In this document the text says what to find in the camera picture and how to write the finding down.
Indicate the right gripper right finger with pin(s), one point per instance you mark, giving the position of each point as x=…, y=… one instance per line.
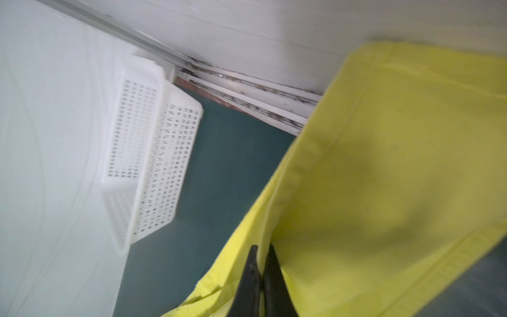
x=277, y=298

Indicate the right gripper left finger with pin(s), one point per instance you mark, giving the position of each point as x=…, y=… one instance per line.
x=246, y=302

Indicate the yellow long pants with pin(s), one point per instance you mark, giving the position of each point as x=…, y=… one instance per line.
x=394, y=188

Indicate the green table mat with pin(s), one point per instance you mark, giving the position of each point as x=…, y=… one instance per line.
x=233, y=158

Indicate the white plastic perforated basket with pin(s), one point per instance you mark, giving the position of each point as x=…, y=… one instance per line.
x=151, y=140

